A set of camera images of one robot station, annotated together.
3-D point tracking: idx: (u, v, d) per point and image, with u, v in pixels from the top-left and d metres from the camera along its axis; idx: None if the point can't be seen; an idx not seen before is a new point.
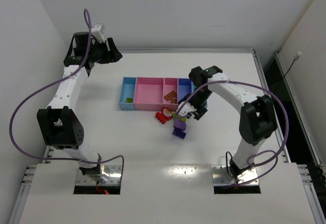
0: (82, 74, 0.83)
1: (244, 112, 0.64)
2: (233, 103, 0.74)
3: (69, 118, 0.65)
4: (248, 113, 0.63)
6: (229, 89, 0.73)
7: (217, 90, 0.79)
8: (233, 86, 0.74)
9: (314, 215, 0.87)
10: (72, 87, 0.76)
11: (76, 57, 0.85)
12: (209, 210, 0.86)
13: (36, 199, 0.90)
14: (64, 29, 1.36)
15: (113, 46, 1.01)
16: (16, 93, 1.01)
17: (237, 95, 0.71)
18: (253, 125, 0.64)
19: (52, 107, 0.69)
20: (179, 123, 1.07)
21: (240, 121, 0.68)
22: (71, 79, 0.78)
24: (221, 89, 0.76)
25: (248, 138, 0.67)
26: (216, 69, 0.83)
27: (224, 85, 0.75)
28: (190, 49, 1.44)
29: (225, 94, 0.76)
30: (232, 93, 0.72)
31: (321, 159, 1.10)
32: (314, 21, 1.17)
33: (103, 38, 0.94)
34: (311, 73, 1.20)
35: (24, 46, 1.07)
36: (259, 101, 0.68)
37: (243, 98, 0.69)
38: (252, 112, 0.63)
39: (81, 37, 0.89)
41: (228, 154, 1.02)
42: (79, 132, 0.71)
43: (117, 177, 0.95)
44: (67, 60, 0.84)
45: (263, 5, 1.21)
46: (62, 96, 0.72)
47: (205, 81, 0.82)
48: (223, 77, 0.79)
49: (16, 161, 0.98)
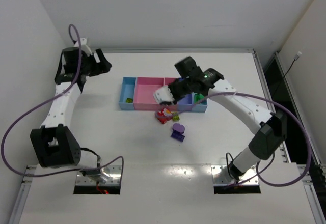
0: (75, 90, 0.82)
1: (262, 135, 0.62)
2: (242, 117, 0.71)
3: (65, 137, 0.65)
4: (267, 136, 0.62)
6: (239, 103, 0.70)
7: (220, 101, 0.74)
8: (242, 100, 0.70)
9: (314, 215, 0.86)
10: (65, 105, 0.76)
11: (67, 74, 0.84)
12: (210, 210, 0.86)
13: (35, 199, 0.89)
14: (64, 29, 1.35)
15: (103, 57, 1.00)
16: (16, 92, 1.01)
17: (249, 112, 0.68)
18: (269, 145, 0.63)
19: (46, 126, 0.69)
20: (177, 127, 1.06)
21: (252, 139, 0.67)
22: (64, 96, 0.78)
24: (228, 102, 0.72)
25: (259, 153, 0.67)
26: (217, 75, 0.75)
27: (232, 98, 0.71)
28: (190, 49, 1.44)
29: (231, 107, 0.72)
30: (243, 110, 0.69)
31: (321, 159, 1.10)
32: (315, 21, 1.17)
33: (89, 50, 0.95)
34: (311, 73, 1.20)
35: (24, 46, 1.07)
36: (272, 117, 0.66)
37: (256, 115, 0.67)
38: (269, 135, 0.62)
39: (71, 54, 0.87)
41: (228, 155, 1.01)
42: (76, 149, 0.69)
43: (117, 177, 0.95)
44: (59, 79, 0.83)
45: (263, 5, 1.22)
46: (56, 115, 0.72)
47: (204, 89, 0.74)
48: (227, 86, 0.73)
49: (16, 161, 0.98)
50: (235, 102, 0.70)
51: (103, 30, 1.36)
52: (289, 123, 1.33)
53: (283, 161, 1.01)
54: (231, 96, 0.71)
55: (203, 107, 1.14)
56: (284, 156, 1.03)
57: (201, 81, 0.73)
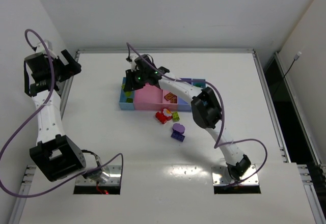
0: (56, 97, 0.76)
1: (193, 106, 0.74)
2: (183, 98, 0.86)
3: (69, 146, 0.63)
4: (196, 106, 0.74)
6: (179, 85, 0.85)
7: (167, 87, 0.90)
8: (180, 84, 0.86)
9: (314, 215, 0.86)
10: (54, 115, 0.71)
11: (39, 83, 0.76)
12: (209, 210, 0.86)
13: (35, 200, 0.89)
14: (64, 29, 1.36)
15: (70, 57, 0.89)
16: (16, 93, 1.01)
17: (185, 91, 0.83)
18: (202, 114, 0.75)
19: (43, 141, 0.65)
20: (177, 127, 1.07)
21: (192, 113, 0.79)
22: (48, 106, 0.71)
24: (171, 86, 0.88)
25: (202, 124, 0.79)
26: (164, 70, 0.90)
27: (173, 83, 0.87)
28: (190, 49, 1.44)
29: (174, 90, 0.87)
30: (181, 90, 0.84)
31: (321, 159, 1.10)
32: (315, 21, 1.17)
33: (54, 54, 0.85)
34: (310, 73, 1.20)
35: (24, 46, 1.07)
36: (204, 93, 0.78)
37: (190, 92, 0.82)
38: (199, 104, 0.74)
39: (35, 61, 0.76)
41: None
42: (79, 154, 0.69)
43: (117, 177, 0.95)
44: (32, 90, 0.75)
45: (263, 4, 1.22)
46: (48, 128, 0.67)
47: (156, 83, 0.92)
48: (171, 75, 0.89)
49: (16, 161, 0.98)
50: (175, 85, 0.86)
51: (103, 30, 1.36)
52: (289, 122, 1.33)
53: (283, 161, 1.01)
54: (172, 81, 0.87)
55: None
56: (284, 156, 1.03)
57: (153, 77, 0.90)
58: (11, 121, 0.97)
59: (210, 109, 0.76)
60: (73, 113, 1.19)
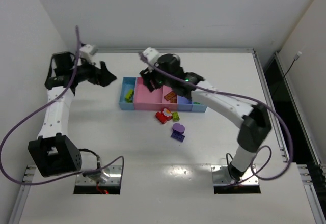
0: (69, 95, 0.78)
1: (245, 127, 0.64)
2: (224, 114, 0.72)
3: (65, 145, 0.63)
4: (248, 127, 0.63)
6: (220, 100, 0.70)
7: (203, 100, 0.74)
8: (222, 98, 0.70)
9: (314, 215, 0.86)
10: (61, 112, 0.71)
11: (57, 78, 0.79)
12: (209, 210, 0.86)
13: (35, 200, 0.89)
14: (64, 28, 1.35)
15: (103, 70, 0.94)
16: (16, 93, 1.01)
17: (231, 108, 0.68)
18: (253, 136, 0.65)
19: (43, 136, 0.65)
20: (177, 127, 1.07)
21: (239, 134, 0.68)
22: (58, 102, 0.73)
24: (209, 101, 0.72)
25: (249, 147, 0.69)
26: (197, 78, 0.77)
27: (213, 96, 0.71)
28: (190, 49, 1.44)
29: (214, 106, 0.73)
30: (224, 106, 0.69)
31: (321, 159, 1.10)
32: (315, 21, 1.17)
33: (91, 60, 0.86)
34: (311, 73, 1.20)
35: (24, 46, 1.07)
36: (254, 110, 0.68)
37: (238, 109, 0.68)
38: (252, 125, 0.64)
39: (60, 57, 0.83)
41: (228, 155, 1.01)
42: (77, 156, 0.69)
43: (117, 177, 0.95)
44: (49, 84, 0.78)
45: (263, 4, 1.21)
46: (52, 123, 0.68)
47: (186, 94, 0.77)
48: (207, 85, 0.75)
49: (16, 161, 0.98)
50: (217, 100, 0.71)
51: (103, 30, 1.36)
52: (289, 122, 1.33)
53: (283, 161, 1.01)
54: (211, 94, 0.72)
55: (203, 107, 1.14)
56: (284, 156, 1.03)
57: (183, 86, 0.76)
58: (12, 122, 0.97)
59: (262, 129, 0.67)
60: (73, 113, 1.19)
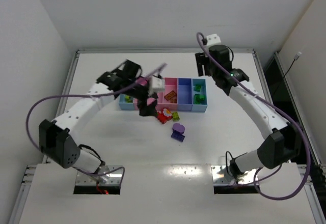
0: (106, 99, 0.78)
1: (270, 139, 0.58)
2: (256, 121, 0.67)
3: (63, 143, 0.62)
4: (274, 141, 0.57)
6: (256, 106, 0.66)
7: (240, 98, 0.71)
8: (261, 105, 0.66)
9: (314, 215, 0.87)
10: (87, 110, 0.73)
11: (111, 76, 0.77)
12: (210, 210, 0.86)
13: (35, 200, 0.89)
14: (64, 29, 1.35)
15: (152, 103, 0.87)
16: (16, 94, 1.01)
17: (264, 116, 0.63)
18: (276, 152, 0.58)
19: (56, 122, 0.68)
20: (177, 127, 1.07)
21: (262, 145, 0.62)
22: (91, 100, 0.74)
24: (246, 102, 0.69)
25: (266, 162, 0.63)
26: (243, 77, 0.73)
27: (252, 100, 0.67)
28: (190, 49, 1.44)
29: (248, 109, 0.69)
30: (259, 113, 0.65)
31: (321, 159, 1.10)
32: (315, 21, 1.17)
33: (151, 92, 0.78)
34: (311, 73, 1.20)
35: (24, 46, 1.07)
36: (287, 128, 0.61)
37: (271, 120, 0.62)
38: (279, 141, 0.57)
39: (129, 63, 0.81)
41: (228, 154, 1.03)
42: (73, 156, 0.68)
43: (117, 177, 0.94)
44: (101, 76, 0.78)
45: (263, 4, 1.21)
46: (70, 115, 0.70)
47: (226, 87, 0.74)
48: (250, 86, 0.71)
49: (16, 161, 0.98)
50: (253, 104, 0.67)
51: (103, 30, 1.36)
52: None
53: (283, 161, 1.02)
54: (250, 97, 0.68)
55: (203, 107, 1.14)
56: None
57: (226, 79, 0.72)
58: (11, 122, 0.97)
59: (288, 150, 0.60)
60: None
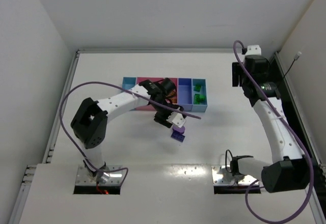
0: (140, 102, 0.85)
1: (278, 164, 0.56)
2: (270, 142, 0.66)
3: (100, 120, 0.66)
4: (281, 168, 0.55)
6: (277, 128, 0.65)
7: (262, 115, 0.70)
8: (281, 129, 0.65)
9: (314, 215, 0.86)
10: (126, 103, 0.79)
11: (152, 85, 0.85)
12: (210, 210, 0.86)
13: (34, 201, 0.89)
14: (64, 29, 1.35)
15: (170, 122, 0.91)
16: (16, 94, 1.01)
17: (280, 141, 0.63)
18: (279, 179, 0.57)
19: (98, 103, 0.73)
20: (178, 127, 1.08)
21: (269, 167, 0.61)
22: (132, 96, 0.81)
24: (268, 120, 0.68)
25: (267, 183, 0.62)
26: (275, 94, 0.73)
27: (274, 121, 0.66)
28: (190, 49, 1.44)
29: (267, 128, 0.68)
30: (276, 135, 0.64)
31: (321, 159, 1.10)
32: (315, 21, 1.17)
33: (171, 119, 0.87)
34: (311, 73, 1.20)
35: (24, 46, 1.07)
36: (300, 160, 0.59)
37: (287, 148, 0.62)
38: (286, 170, 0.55)
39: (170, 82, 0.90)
41: (228, 151, 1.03)
42: (97, 138, 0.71)
43: (117, 177, 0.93)
44: (144, 81, 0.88)
45: (263, 4, 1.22)
46: (111, 102, 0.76)
47: (253, 98, 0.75)
48: (276, 105, 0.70)
49: (16, 161, 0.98)
50: (274, 124, 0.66)
51: (103, 30, 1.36)
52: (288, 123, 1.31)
53: None
54: (274, 117, 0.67)
55: (203, 107, 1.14)
56: None
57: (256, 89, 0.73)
58: (12, 122, 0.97)
59: (292, 180, 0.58)
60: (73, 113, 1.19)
